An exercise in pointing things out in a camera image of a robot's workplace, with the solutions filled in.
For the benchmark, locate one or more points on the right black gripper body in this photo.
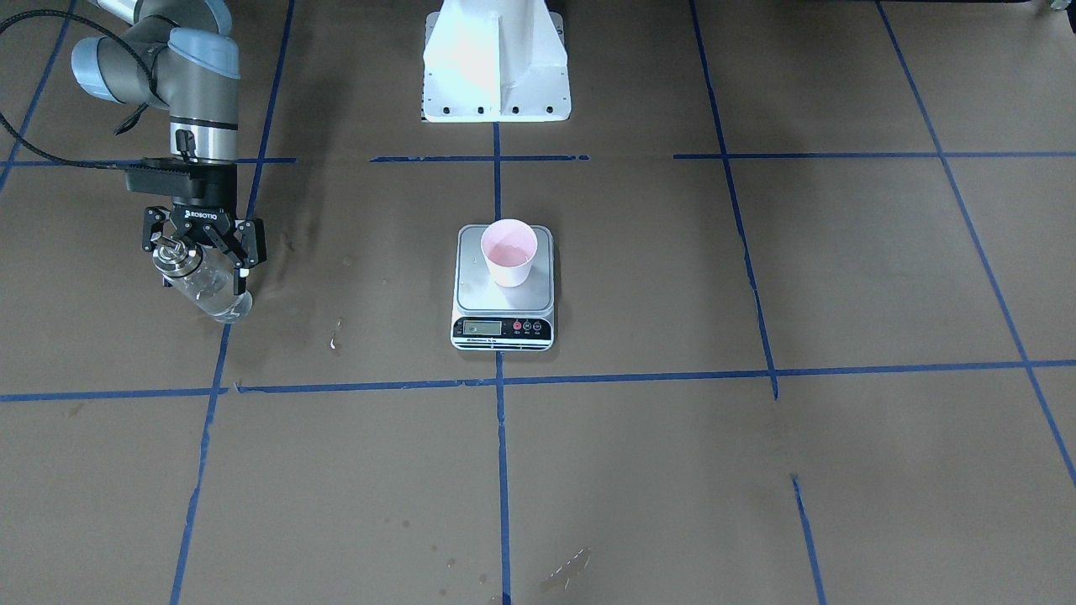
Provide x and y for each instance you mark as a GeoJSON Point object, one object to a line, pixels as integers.
{"type": "Point", "coordinates": [200, 218]}

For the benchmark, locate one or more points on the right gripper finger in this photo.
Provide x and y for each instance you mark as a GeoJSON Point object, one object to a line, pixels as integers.
{"type": "Point", "coordinates": [154, 222]}
{"type": "Point", "coordinates": [246, 245]}

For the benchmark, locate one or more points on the glass sauce bottle metal spout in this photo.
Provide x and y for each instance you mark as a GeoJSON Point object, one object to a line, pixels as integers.
{"type": "Point", "coordinates": [202, 276]}

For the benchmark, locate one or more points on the pink paper cup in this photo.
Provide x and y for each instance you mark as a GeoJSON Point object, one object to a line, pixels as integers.
{"type": "Point", "coordinates": [508, 248]}

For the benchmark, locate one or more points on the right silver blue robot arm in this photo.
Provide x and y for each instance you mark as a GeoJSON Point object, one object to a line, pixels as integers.
{"type": "Point", "coordinates": [179, 57]}

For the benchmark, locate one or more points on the silver digital kitchen scale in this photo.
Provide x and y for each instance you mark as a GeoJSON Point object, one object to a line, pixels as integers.
{"type": "Point", "coordinates": [490, 317]}

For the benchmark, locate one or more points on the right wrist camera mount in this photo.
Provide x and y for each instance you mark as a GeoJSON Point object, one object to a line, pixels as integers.
{"type": "Point", "coordinates": [205, 184]}

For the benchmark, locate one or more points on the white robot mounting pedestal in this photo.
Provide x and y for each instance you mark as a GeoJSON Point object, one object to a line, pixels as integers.
{"type": "Point", "coordinates": [495, 62]}

